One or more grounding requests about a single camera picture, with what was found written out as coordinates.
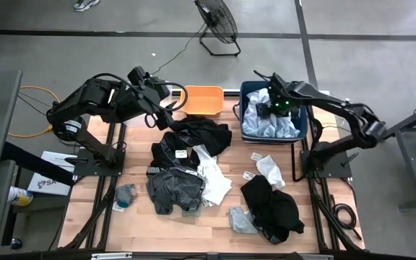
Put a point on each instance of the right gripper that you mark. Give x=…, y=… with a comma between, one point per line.
x=282, y=97

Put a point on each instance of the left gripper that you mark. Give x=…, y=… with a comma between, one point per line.
x=157, y=97

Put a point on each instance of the light blue patterned sheet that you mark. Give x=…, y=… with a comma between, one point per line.
x=265, y=126

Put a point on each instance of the black shorts with patterned waistband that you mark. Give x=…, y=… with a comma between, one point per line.
x=168, y=155

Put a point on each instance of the plain black garment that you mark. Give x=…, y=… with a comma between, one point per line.
x=208, y=137

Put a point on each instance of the white sock with tags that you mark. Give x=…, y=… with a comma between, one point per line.
x=271, y=171

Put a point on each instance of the dark grey shorts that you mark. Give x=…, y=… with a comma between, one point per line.
x=175, y=189

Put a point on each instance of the white cloth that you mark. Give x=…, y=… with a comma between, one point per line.
x=215, y=180

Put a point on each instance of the large black garment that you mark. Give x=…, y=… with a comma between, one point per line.
x=273, y=209

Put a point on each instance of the light grey sock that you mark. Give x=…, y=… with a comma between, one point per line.
x=240, y=220

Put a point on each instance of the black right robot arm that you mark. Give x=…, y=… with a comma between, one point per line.
x=338, y=104

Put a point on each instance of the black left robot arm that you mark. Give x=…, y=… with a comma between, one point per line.
x=85, y=97

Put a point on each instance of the orange plastic bin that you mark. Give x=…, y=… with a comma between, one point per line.
x=202, y=101

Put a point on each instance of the navy white striped fabric bin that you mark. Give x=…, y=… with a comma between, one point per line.
x=245, y=88

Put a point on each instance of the blue grey sock with tag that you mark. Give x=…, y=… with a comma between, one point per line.
x=125, y=193

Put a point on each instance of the black floor fan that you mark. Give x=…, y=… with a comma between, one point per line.
x=217, y=21

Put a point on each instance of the white box with label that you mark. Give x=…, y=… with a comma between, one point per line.
x=54, y=173

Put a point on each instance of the black metal beam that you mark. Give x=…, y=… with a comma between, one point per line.
x=38, y=164

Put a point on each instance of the person's shoe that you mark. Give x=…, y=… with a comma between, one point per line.
x=85, y=4

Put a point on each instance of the white yellow spray can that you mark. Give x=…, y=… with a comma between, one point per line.
x=19, y=196

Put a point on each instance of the black round knob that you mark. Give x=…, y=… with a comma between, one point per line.
x=16, y=243

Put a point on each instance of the black aluminium table frame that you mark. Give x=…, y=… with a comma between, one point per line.
x=122, y=137

